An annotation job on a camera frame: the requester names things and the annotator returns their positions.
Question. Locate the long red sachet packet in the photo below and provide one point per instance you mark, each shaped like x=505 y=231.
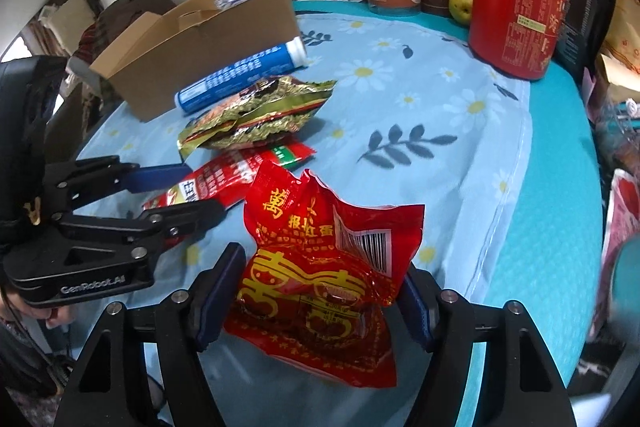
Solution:
x=225 y=172

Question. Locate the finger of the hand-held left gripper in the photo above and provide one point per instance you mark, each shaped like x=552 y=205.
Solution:
x=160 y=177
x=190 y=214

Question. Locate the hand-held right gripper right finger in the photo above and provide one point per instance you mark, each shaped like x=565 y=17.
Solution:
x=417 y=317

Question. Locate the brown cardboard box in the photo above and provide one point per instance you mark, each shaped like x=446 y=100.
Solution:
x=200 y=42

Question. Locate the brown paper bag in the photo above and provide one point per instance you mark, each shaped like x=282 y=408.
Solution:
x=622 y=37

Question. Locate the yellow lemon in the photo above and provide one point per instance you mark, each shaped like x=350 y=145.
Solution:
x=461 y=7

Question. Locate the person's left hand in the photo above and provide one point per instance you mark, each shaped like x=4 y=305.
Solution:
x=57 y=316

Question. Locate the beige storage box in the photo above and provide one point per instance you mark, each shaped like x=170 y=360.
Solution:
x=67 y=14

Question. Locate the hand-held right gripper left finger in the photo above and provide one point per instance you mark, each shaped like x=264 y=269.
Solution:
x=217 y=302

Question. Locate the blue white tube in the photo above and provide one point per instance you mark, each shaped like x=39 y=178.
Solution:
x=240 y=72

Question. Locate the person's dark patterned clothing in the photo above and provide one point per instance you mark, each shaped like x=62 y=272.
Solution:
x=25 y=372

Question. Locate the gold green snack packet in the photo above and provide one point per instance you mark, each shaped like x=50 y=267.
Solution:
x=260 y=117

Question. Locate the blue floral tablecloth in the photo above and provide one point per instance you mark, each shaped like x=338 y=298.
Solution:
x=425 y=132

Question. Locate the brown quilted jacket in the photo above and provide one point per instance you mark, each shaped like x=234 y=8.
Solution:
x=145 y=4

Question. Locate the crinkled red snack packet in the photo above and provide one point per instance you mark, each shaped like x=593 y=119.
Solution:
x=310 y=297

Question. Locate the red tin canister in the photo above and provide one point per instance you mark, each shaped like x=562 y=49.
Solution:
x=515 y=2

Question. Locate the pink red packet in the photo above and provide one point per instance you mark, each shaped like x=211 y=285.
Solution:
x=625 y=217

